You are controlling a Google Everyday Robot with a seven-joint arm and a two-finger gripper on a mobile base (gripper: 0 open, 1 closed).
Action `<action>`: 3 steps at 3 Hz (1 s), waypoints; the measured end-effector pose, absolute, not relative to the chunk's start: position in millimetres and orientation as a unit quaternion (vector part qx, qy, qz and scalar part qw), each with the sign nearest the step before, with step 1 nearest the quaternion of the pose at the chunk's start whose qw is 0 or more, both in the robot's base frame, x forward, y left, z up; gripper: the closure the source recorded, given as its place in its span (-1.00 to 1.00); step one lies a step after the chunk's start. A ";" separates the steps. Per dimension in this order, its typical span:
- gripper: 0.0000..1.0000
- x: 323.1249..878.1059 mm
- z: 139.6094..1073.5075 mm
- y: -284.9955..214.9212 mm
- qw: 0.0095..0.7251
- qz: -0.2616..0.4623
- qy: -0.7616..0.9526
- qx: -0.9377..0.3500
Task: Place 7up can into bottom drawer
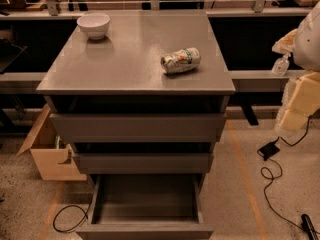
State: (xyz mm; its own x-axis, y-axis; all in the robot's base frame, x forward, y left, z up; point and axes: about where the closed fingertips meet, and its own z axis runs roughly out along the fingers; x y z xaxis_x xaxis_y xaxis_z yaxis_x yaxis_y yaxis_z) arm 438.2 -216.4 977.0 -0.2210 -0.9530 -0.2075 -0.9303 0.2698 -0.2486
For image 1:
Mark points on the black power strip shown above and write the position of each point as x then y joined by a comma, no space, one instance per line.
308,227

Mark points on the grey top drawer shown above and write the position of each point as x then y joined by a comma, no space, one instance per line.
80,128

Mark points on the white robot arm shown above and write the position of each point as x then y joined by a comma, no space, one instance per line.
306,51

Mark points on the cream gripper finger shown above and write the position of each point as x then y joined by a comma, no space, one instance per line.
285,44
301,99

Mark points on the grey open bottom drawer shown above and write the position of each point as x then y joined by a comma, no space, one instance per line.
145,207

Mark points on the white ceramic bowl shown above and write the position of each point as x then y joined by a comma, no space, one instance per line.
94,25

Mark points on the black power adapter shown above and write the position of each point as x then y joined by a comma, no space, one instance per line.
268,150

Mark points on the open cardboard box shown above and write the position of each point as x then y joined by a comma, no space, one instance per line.
53,162

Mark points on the crushed 7up can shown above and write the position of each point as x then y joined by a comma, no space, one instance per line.
181,61

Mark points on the clear sanitizer pump bottle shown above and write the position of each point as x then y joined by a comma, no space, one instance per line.
281,65

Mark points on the grey drawer cabinet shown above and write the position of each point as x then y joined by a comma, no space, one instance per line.
122,74

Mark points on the grey middle drawer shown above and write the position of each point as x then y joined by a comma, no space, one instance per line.
143,163

